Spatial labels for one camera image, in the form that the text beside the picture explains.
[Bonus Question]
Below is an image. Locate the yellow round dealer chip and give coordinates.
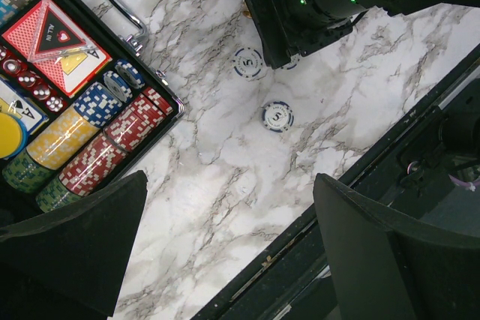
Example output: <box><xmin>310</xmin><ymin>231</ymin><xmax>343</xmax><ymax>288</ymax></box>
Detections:
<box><xmin>0</xmin><ymin>112</ymin><xmax>28</xmax><ymax>159</ymax></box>

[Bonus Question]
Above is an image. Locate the black poker chip case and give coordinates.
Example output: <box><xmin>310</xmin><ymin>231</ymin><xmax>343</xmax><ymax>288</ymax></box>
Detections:
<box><xmin>1</xmin><ymin>0</ymin><xmax>185</xmax><ymax>222</ymax></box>

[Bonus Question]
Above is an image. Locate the red playing card deck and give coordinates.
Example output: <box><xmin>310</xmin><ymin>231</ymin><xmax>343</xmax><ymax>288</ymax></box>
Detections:
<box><xmin>2</xmin><ymin>0</ymin><xmax>112</xmax><ymax>98</ymax></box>

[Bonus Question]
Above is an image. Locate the white plastic valve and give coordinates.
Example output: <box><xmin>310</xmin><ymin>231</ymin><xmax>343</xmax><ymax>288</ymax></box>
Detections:
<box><xmin>241</xmin><ymin>7</ymin><xmax>252</xmax><ymax>19</ymax></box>

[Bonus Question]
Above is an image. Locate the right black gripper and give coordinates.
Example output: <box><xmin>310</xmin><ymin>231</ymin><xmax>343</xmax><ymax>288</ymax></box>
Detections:
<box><xmin>245</xmin><ymin>0</ymin><xmax>360</xmax><ymax>69</ymax></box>

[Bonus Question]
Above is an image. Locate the blue playing card deck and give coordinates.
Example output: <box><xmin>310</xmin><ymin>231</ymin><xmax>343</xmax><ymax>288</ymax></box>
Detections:
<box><xmin>1</xmin><ymin>78</ymin><xmax>49</xmax><ymax>135</ymax></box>

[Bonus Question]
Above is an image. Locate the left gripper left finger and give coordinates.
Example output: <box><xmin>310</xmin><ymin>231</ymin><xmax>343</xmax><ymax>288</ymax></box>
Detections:
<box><xmin>1</xmin><ymin>171</ymin><xmax>148</xmax><ymax>319</ymax></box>

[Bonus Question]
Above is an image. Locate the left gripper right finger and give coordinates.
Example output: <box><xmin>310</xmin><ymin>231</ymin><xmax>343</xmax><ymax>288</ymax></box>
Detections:
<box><xmin>313</xmin><ymin>174</ymin><xmax>479</xmax><ymax>319</ymax></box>

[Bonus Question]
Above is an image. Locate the red triangle card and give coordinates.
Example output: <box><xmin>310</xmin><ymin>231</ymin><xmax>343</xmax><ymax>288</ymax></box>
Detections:
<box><xmin>27</xmin><ymin>0</ymin><xmax>98</xmax><ymax>63</ymax></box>

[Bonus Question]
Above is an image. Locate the red die in case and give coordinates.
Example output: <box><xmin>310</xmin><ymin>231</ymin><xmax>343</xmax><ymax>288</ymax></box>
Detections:
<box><xmin>16</xmin><ymin>70</ymin><xmax>38</xmax><ymax>88</ymax></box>
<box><xmin>32</xmin><ymin>84</ymin><xmax>53</xmax><ymax>100</ymax></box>
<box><xmin>43</xmin><ymin>95</ymin><xmax>69</xmax><ymax>114</ymax></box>
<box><xmin>1</xmin><ymin>58</ymin><xmax>25</xmax><ymax>76</ymax></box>

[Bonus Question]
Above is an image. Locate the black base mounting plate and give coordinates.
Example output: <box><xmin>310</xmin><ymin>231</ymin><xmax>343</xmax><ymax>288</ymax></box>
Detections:
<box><xmin>196</xmin><ymin>49</ymin><xmax>479</xmax><ymax>319</ymax></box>

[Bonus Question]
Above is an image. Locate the white poker chip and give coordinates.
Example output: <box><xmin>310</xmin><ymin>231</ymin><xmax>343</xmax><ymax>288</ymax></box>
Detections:
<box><xmin>261</xmin><ymin>101</ymin><xmax>294</xmax><ymax>133</ymax></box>
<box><xmin>280</xmin><ymin>55</ymin><xmax>300</xmax><ymax>70</ymax></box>
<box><xmin>232</xmin><ymin>47</ymin><xmax>263</xmax><ymax>79</ymax></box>

